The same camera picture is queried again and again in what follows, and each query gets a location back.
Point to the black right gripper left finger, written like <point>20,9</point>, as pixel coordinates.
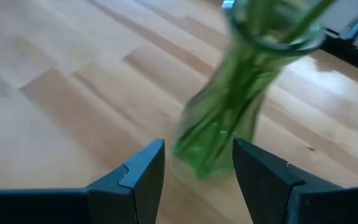
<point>120,199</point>

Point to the green glass vase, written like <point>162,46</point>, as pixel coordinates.
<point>228,109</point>

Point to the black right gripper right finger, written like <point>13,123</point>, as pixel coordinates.
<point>291,202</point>

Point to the black metal table frame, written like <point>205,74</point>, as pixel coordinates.
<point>353,54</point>

